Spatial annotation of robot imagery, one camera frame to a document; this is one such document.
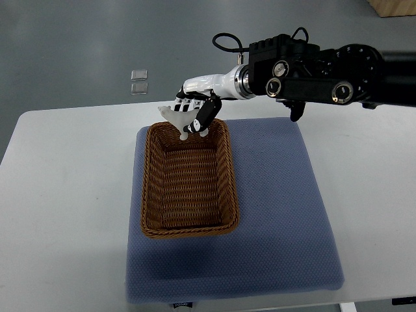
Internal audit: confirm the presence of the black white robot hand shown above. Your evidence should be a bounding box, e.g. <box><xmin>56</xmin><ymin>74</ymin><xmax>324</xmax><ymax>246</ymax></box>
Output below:
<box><xmin>174</xmin><ymin>74</ymin><xmax>244</xmax><ymax>133</ymax></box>

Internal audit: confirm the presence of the white bear figurine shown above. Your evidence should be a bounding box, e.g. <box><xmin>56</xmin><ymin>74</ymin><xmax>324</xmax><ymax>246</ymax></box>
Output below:
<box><xmin>158</xmin><ymin>106</ymin><xmax>200</xmax><ymax>140</ymax></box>

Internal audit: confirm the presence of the brown wicker basket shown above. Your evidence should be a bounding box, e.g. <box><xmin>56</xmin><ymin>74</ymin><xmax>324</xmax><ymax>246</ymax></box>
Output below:
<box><xmin>140</xmin><ymin>120</ymin><xmax>240</xmax><ymax>239</ymax></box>

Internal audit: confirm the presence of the upper metal floor plate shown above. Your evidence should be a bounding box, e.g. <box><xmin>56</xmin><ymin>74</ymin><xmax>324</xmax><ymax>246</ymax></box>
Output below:
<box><xmin>131</xmin><ymin>70</ymin><xmax>148</xmax><ymax>81</ymax></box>

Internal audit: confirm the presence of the blue padded mat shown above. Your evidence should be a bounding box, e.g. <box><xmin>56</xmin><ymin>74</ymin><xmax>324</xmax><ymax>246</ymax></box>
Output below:
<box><xmin>126</xmin><ymin>118</ymin><xmax>344</xmax><ymax>304</ymax></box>

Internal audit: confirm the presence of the wooden box corner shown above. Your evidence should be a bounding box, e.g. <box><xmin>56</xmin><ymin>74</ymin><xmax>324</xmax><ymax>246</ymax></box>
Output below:
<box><xmin>367</xmin><ymin>0</ymin><xmax>416</xmax><ymax>18</ymax></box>

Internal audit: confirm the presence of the black table control panel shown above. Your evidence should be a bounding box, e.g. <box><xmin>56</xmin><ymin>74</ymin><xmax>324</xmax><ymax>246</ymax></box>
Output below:
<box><xmin>391</xmin><ymin>296</ymin><xmax>416</xmax><ymax>306</ymax></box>

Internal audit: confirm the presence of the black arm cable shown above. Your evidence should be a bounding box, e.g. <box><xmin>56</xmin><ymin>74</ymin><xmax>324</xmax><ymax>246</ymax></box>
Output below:
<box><xmin>212</xmin><ymin>27</ymin><xmax>309</xmax><ymax>55</ymax></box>

